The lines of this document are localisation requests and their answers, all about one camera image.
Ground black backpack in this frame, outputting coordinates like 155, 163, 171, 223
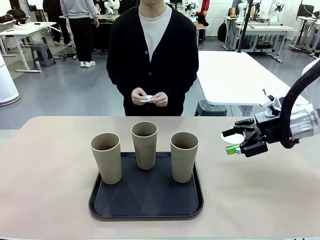
217, 21, 228, 43

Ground white height-adjustable desk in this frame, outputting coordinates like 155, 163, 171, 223
0, 21, 57, 74

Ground black plastic stool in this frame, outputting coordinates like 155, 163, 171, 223
194, 99, 228, 117

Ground brown-topped side table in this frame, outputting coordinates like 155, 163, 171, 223
194, 23, 207, 45

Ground long white workbench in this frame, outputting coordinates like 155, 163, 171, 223
234, 24, 299, 61

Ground person in black cardigan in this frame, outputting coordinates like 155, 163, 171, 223
106, 0, 200, 118

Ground tan paper cup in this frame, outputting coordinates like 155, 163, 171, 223
169, 131, 200, 184
89, 132, 123, 185
130, 121, 159, 171

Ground grey plastic stool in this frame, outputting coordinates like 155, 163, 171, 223
30, 43, 56, 69

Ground black monitor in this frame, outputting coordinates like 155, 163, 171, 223
296, 4, 315, 18

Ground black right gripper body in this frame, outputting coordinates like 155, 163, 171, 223
254, 109, 292, 145

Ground black plastic tray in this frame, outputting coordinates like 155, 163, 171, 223
88, 151, 205, 222

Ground person in black clothes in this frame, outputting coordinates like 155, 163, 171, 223
42, 0, 73, 47

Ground black vertical pole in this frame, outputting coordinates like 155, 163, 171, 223
236, 0, 254, 54

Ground white cylindrical pedestal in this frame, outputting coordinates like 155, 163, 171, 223
0, 53, 21, 108

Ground person in red top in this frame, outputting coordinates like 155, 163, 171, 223
199, 0, 211, 16

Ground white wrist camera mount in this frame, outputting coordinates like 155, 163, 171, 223
259, 87, 285, 118

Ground white folding table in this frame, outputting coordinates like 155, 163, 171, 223
196, 50, 310, 117

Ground person in grey hoodie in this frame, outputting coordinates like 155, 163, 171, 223
59, 0, 100, 68

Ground dark-fronted background table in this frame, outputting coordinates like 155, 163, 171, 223
59, 13, 121, 52

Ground dark brown bag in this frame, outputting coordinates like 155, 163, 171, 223
0, 9, 28, 26

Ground person's left forearm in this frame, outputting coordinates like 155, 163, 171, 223
163, 71, 200, 101

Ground black object on side table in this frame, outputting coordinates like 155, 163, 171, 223
196, 15, 210, 27

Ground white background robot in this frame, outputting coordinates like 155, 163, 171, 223
273, 2, 286, 22

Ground person's right forearm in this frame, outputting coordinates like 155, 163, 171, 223
106, 69, 137, 100

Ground person's left hand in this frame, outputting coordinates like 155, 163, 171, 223
149, 91, 169, 107

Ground person's right hand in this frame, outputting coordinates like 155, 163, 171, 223
131, 87, 149, 106

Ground white curved board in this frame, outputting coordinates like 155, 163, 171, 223
14, 21, 38, 31

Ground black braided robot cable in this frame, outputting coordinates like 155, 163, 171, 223
279, 65, 320, 149

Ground black straps on floor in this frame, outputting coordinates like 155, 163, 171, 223
53, 52, 78, 61

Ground white desk with monitor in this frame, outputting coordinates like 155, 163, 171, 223
289, 15, 320, 57

